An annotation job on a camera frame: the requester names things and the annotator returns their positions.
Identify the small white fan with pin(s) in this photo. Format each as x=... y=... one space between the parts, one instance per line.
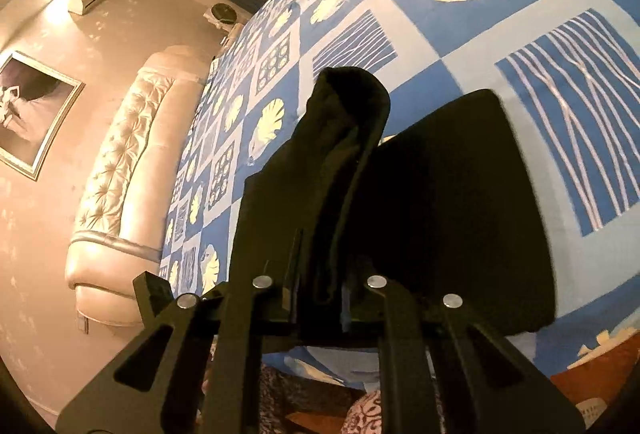
x=222 y=12

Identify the framed wall picture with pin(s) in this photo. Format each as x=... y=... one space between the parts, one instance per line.
x=30 y=114

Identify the blue patterned bed sheet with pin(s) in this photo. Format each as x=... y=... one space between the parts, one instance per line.
x=500 y=39

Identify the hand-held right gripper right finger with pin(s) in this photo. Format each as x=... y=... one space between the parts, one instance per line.
x=385 y=314

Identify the black pants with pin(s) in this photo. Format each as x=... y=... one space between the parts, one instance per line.
x=450 y=214

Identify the cream tufted headboard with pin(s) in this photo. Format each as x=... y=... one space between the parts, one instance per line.
x=130 y=164

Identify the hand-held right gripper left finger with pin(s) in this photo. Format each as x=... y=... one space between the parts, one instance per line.
x=290 y=294

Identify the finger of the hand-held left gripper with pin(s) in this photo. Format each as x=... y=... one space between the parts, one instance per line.
x=152 y=296

